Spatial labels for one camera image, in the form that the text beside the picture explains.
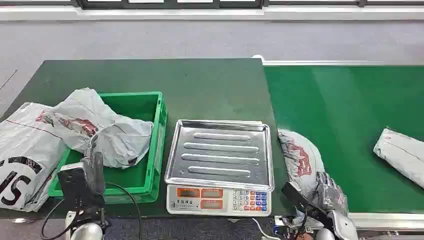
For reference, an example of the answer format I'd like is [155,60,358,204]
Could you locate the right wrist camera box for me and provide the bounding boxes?
[281,181,334,229]

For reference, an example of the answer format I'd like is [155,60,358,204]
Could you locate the white electronic scale body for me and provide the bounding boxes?
[166,184,273,218]

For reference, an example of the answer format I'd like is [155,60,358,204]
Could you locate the grey parcel bag red print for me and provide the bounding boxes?
[277,129,327,204]

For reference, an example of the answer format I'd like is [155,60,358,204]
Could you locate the green plastic crate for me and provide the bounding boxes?
[48,91,169,204]

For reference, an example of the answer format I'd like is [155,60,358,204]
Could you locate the crumpled grey parcel bag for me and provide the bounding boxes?
[35,87,155,169]

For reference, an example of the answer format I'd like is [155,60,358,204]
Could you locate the white cable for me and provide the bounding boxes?
[251,217,282,240]

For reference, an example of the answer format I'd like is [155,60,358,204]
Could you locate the green conveyor belt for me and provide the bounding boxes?
[263,65,424,214]

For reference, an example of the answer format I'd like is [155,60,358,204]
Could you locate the plain grey parcel bag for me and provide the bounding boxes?
[373,127,424,190]

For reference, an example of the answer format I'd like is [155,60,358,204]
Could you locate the silver conveyor frame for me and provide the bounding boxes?
[251,54,424,232]

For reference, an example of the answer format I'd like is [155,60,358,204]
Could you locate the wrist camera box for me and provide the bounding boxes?
[281,181,334,229]
[57,162,100,210]

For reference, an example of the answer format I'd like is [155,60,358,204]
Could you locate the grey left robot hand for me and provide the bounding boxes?
[80,132,107,197]

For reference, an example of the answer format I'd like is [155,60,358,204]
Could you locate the steel scale tray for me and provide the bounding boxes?
[164,119,275,193]

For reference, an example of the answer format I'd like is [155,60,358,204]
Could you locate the black cable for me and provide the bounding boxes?
[40,181,143,240]

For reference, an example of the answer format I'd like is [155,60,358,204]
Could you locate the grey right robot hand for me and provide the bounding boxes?
[312,171,349,215]

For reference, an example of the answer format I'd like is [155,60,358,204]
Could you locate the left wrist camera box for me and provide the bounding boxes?
[57,162,100,210]

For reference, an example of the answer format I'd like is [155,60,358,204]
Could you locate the grey parcel bag black letters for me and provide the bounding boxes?
[0,102,68,213]

